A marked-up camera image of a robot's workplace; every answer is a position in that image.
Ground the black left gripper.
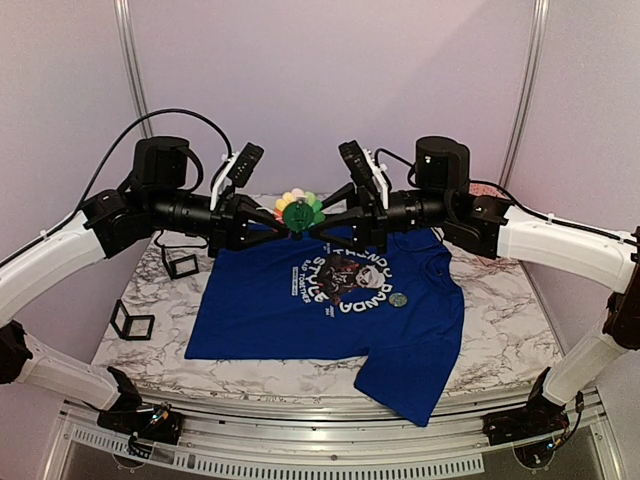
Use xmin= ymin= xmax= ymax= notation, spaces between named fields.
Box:
xmin=149 ymin=188 xmax=291 ymax=258

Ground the silver round brooch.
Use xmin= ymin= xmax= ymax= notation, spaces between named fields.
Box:
xmin=389 ymin=292 xmax=408 ymax=308

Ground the blue printed t-shirt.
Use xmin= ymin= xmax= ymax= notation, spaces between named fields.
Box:
xmin=185 ymin=230 xmax=465 ymax=427

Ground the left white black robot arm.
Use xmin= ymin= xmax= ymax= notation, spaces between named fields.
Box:
xmin=1 ymin=136 xmax=289 ymax=434

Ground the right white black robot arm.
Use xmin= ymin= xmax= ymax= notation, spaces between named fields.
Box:
xmin=310 ymin=136 xmax=639 ymax=436

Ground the black box with silver brooch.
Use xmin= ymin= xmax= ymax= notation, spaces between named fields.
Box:
xmin=160 ymin=247 xmax=199 ymax=280

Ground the black box with flower brooch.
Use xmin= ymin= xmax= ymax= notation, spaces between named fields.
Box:
xmin=109 ymin=300 xmax=155 ymax=341

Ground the pink perforated plastic basket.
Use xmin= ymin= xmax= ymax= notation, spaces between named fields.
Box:
xmin=469 ymin=181 xmax=509 ymax=200

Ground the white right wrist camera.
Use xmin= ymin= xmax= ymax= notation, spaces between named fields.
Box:
xmin=338 ymin=140 xmax=391 ymax=210

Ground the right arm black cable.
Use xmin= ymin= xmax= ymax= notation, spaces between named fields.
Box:
xmin=374 ymin=147 xmax=640 ymax=246

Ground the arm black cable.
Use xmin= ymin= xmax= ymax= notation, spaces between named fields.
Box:
xmin=374 ymin=147 xmax=640 ymax=246
xmin=39 ymin=108 xmax=236 ymax=241

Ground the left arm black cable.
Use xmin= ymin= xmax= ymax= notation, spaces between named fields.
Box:
xmin=39 ymin=108 xmax=236 ymax=241

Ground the aluminium front rail frame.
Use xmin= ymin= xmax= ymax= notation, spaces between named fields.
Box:
xmin=43 ymin=387 xmax=625 ymax=479

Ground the right aluminium corner post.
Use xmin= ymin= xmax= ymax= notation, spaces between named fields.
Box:
xmin=498 ymin=0 xmax=550 ymax=187

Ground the aluminium corner post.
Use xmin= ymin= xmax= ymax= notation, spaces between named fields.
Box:
xmin=498 ymin=0 xmax=550 ymax=187
xmin=113 ymin=0 xmax=148 ymax=117

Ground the left aluminium corner post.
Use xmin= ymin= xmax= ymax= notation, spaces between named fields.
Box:
xmin=113 ymin=0 xmax=148 ymax=117

